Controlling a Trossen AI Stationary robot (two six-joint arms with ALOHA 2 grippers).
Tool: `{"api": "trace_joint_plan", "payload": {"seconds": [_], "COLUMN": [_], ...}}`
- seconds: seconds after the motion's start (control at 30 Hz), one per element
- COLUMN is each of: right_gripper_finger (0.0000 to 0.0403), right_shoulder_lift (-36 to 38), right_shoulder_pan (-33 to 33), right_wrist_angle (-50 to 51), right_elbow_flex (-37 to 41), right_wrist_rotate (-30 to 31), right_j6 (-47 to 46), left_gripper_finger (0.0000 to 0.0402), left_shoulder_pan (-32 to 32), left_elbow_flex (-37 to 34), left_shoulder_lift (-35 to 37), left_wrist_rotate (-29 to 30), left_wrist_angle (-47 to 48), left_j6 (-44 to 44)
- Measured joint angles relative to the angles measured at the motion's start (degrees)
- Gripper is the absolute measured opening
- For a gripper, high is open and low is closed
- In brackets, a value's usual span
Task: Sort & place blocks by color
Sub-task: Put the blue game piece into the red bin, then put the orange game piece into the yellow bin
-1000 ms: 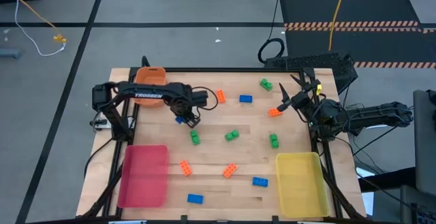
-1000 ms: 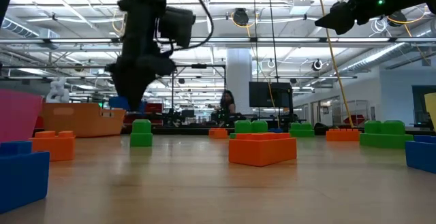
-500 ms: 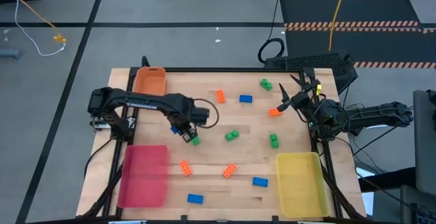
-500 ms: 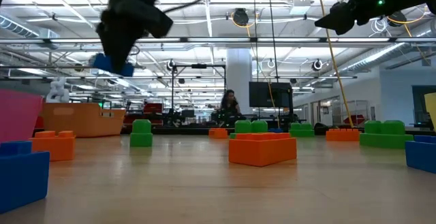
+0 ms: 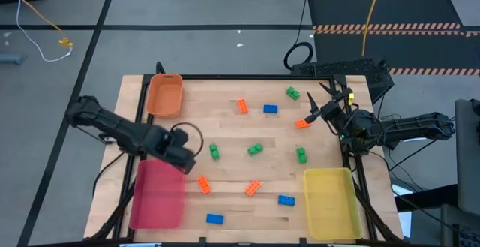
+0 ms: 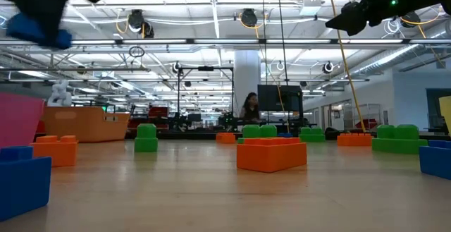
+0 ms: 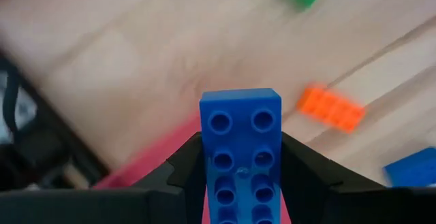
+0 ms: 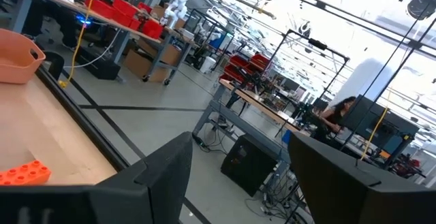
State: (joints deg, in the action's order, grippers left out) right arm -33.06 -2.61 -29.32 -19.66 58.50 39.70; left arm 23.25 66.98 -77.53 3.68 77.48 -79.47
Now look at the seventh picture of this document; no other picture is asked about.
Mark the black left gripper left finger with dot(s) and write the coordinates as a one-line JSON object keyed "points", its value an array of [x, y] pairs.
{"points": [[184, 169]]}

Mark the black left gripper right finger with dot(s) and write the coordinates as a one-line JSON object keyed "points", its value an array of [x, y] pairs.
{"points": [[303, 176]]}

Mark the blue toy brick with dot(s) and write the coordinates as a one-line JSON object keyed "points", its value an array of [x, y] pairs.
{"points": [[413, 167], [242, 135]]}

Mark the orange toy brick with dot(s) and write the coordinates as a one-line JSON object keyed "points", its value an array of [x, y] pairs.
{"points": [[330, 110]]}

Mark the red plastic tray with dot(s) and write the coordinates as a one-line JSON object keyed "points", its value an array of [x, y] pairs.
{"points": [[160, 156]]}

